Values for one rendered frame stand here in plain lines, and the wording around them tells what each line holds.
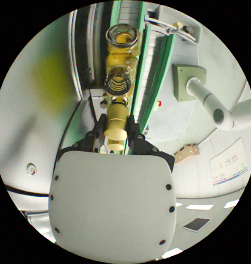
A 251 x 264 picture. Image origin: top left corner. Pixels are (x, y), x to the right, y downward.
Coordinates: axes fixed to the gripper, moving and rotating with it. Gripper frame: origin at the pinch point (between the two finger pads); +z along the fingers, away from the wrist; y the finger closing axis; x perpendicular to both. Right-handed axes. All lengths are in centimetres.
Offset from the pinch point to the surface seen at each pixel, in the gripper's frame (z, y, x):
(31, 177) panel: -10.1, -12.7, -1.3
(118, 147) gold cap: 1.0, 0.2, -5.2
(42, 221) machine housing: -18.6, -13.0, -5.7
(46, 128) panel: -1.2, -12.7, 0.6
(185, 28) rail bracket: 8.8, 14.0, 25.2
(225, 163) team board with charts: 5, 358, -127
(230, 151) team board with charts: 23, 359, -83
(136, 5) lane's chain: 18.1, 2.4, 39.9
